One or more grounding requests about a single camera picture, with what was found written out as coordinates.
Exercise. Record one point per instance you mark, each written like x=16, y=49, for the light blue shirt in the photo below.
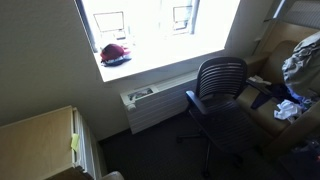
x=304, y=102

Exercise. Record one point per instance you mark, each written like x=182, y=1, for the red cap on windowsill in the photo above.
x=113, y=51

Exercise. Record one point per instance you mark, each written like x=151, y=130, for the yellow sticky note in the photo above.
x=75, y=142

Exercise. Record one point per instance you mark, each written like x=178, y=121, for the white crumpled cloth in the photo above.
x=288, y=110

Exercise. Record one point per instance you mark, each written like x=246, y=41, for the grey garment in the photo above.
x=301, y=70

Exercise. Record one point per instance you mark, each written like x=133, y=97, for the brown leather armchair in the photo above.
x=279, y=136

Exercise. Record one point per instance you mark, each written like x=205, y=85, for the navy blue garment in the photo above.
x=278, y=92

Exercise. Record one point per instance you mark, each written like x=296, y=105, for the dark slatted office chair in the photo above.
x=214, y=108

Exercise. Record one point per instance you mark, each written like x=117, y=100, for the white wall heater unit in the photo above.
x=152, y=104

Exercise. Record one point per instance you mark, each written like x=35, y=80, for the white socks on seat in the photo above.
x=258, y=79

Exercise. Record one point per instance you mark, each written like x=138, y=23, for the wooden drawer cabinet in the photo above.
x=38, y=148

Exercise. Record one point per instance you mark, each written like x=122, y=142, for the blue folded cloth under cap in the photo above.
x=115, y=62

